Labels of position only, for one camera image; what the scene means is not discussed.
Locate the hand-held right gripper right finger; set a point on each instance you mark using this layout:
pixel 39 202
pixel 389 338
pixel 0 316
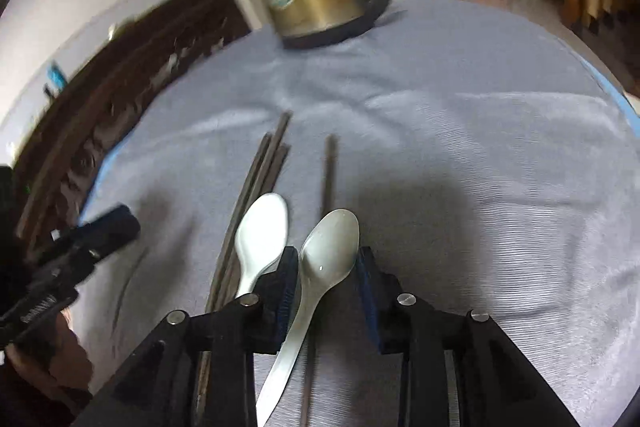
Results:
pixel 367 302

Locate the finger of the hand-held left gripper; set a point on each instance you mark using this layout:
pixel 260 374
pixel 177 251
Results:
pixel 112 229

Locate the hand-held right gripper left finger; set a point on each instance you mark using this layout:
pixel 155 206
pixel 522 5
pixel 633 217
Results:
pixel 285 292

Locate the white ceramic spoon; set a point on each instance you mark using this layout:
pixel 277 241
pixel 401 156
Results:
pixel 262 227
pixel 327 252

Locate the thin metal rod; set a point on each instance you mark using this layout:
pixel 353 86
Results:
pixel 330 177

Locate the person's left hand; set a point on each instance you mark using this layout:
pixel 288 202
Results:
pixel 70 357

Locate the light blue cloth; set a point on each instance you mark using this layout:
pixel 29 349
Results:
pixel 97 179

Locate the grey table cloth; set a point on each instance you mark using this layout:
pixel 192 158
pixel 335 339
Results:
pixel 450 157

